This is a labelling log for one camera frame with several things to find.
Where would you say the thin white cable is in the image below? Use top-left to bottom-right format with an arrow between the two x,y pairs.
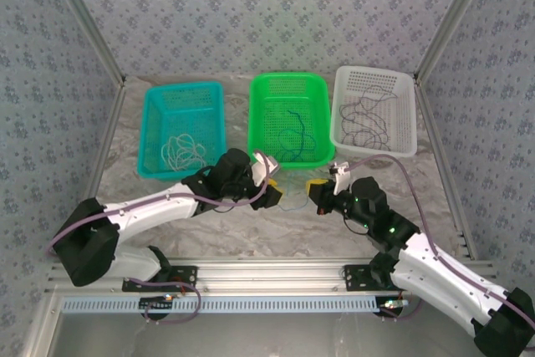
160,133 -> 209,173

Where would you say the green plastic mesh basket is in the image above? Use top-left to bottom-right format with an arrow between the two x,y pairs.
248,72 -> 335,171

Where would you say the white plastic mesh basket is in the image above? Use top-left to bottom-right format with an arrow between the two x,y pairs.
329,65 -> 419,159

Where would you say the thin black cable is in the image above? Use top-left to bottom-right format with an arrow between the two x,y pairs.
337,84 -> 399,152

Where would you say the teal plastic mesh basket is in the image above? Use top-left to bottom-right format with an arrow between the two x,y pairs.
137,81 -> 229,181

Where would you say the small lit circuit board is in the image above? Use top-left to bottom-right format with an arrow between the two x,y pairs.
377,298 -> 410,317
139,294 -> 176,313

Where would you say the grey metal sheet panel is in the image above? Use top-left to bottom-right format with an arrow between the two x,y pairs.
49,313 -> 497,357

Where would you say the purple left arm camera cable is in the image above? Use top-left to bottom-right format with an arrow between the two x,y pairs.
44,149 -> 269,325

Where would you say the purple arm camera cable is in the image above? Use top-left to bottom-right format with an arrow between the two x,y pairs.
44,149 -> 269,325
345,154 -> 534,329

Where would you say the purple right arm camera cable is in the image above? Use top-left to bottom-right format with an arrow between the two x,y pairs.
345,154 -> 534,329

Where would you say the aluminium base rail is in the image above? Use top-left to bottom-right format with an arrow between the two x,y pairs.
46,259 -> 498,296

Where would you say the aluminium table side rail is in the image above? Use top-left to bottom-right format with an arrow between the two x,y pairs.
412,74 -> 478,261
85,79 -> 129,203

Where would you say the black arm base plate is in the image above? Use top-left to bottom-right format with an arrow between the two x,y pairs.
343,263 -> 421,293
121,264 -> 199,293

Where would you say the light blue slotted cable duct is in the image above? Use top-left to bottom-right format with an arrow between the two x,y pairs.
61,294 -> 402,315

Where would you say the aluminium frame post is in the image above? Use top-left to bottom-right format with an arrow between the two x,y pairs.
41,0 -> 128,87
411,0 -> 499,86

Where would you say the aluminium lower frame bar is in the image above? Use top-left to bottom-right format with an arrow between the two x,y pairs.
23,296 -> 64,357

